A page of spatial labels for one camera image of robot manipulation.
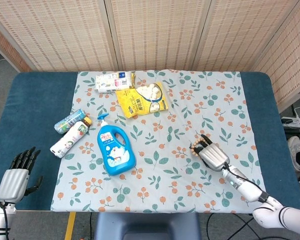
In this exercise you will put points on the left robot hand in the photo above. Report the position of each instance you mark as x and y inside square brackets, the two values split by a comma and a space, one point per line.
[13, 182]

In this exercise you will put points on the white drink bottle orange cap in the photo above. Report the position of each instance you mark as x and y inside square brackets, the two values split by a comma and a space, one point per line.
[70, 138]

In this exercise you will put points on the white toothpaste box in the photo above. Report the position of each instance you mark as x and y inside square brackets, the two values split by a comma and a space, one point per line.
[112, 82]

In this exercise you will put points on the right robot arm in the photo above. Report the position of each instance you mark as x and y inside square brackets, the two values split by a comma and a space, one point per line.
[255, 192]

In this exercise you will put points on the blue green drink can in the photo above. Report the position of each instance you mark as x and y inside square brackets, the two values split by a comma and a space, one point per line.
[68, 121]

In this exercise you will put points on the white sneaker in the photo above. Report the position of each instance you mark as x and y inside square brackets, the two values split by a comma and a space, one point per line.
[293, 150]

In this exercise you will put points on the yellow snack bag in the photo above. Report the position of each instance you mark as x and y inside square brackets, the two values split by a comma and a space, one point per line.
[141, 98]

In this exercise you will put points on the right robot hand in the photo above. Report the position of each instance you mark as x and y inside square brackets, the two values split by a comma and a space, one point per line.
[212, 156]

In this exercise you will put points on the blue shampoo pump bottle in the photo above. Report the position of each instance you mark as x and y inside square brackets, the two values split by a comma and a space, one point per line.
[116, 152]

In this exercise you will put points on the floral pattern tablecloth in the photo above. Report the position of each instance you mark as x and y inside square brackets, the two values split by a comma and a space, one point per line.
[162, 175]

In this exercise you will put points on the gold stick sachet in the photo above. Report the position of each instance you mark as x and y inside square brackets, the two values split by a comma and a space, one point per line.
[133, 78]

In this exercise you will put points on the woven folding screen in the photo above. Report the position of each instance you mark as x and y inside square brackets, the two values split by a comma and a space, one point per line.
[150, 32]

